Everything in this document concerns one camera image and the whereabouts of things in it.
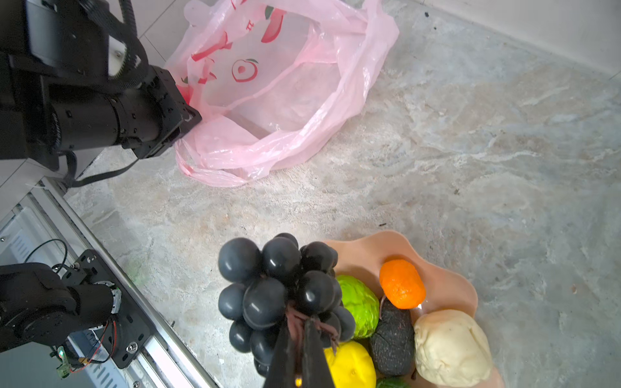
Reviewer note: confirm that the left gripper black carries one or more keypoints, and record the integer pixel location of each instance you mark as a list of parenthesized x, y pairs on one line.
[(153, 117)]

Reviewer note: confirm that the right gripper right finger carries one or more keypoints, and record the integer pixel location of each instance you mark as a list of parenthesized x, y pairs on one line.
[(314, 367)]

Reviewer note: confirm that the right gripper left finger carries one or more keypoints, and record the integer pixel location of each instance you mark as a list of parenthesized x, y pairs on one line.
[(282, 370)]

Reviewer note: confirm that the yellow fake lemon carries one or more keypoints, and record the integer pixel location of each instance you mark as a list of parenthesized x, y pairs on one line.
[(350, 365)]

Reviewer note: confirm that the smooth green fake fruit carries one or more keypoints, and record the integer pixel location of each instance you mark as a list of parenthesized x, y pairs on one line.
[(395, 382)]

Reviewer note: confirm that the dark fake avocado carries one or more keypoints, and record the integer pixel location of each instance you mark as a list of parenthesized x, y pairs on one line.
[(392, 346)]

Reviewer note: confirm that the bumpy light green fruit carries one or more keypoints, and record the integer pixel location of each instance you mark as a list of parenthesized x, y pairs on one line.
[(362, 303)]

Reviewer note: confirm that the dark fake grapes bunch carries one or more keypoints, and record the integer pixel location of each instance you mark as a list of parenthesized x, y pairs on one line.
[(279, 283)]

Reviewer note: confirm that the orange fake fruit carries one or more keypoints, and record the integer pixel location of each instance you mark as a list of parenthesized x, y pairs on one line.
[(401, 283)]

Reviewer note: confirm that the pink scalloped plate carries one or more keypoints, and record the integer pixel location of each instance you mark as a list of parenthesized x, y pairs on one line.
[(445, 290)]

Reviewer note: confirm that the pink plastic bag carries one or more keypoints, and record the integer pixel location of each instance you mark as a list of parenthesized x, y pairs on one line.
[(273, 81)]

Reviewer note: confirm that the beige fake potato fruit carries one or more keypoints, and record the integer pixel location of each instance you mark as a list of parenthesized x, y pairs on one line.
[(451, 349)]

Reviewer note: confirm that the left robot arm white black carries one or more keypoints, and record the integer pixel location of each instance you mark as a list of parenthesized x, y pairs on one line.
[(75, 77)]

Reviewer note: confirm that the left circuit board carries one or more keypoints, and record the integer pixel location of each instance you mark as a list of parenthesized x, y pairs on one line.
[(64, 370)]

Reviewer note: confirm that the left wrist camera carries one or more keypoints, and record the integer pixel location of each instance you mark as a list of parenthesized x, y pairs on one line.
[(60, 35)]

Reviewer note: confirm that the aluminium rail frame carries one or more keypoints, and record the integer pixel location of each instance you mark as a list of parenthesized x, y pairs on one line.
[(70, 317)]

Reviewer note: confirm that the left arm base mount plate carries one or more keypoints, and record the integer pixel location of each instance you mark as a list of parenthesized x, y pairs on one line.
[(121, 329)]

